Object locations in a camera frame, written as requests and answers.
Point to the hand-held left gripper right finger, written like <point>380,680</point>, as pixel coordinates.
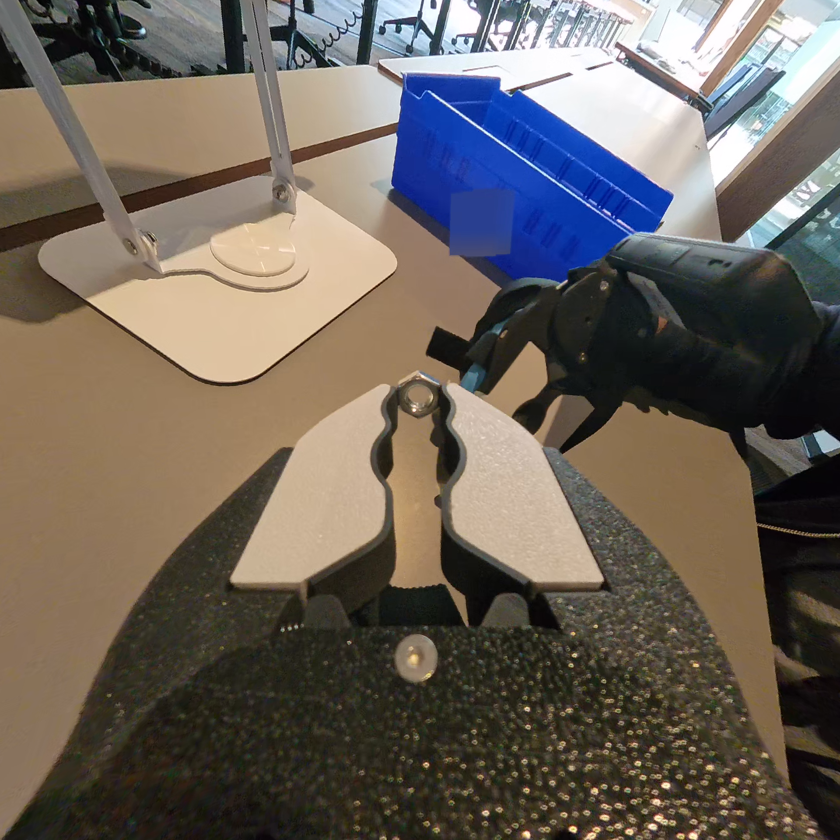
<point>512,499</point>

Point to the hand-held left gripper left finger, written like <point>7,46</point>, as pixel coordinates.
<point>315,499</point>

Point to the metal hex nut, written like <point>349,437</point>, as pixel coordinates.
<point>415,397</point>

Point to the person's right hand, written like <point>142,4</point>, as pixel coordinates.
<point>476,379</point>

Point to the black framed glass panel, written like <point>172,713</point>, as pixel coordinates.
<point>807,210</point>

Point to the blue plastic bin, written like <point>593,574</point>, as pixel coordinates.
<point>558,164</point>

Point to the white document stand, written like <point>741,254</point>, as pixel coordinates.
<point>216,315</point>

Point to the person's dark clothing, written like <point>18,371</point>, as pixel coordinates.
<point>807,590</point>

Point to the black office chair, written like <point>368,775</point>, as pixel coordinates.
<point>410,19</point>

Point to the thick wooden post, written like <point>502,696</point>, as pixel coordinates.
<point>781,170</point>

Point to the slim wooden post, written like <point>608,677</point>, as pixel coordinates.
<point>741,46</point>

